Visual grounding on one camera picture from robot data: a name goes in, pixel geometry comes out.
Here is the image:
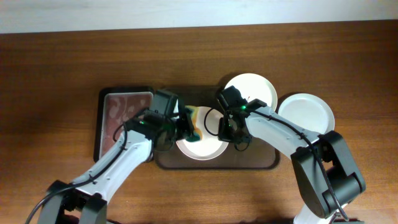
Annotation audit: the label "white plate with red squiggle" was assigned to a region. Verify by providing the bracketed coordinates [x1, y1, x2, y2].
[176, 106, 228, 161]

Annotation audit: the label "green and yellow sponge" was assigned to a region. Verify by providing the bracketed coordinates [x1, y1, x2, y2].
[185, 105, 203, 142]

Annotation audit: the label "white plate with faint stains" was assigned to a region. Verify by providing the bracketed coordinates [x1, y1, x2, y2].
[225, 73, 278, 111]

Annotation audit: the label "pale grey plate red streaks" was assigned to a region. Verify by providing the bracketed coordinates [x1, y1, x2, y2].
[278, 93, 335, 134]

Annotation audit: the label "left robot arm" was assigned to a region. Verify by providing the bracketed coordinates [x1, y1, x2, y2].
[33, 108, 200, 223]

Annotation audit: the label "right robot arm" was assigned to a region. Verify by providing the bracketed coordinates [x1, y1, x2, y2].
[218, 97, 366, 223]

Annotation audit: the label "large brown serving tray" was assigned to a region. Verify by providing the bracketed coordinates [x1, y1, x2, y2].
[154, 86, 280, 170]

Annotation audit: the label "small black tray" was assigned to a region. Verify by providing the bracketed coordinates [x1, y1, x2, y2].
[93, 86, 155, 163]

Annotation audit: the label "metal pan with reddish water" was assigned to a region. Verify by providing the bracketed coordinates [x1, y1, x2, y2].
[99, 91, 154, 158]

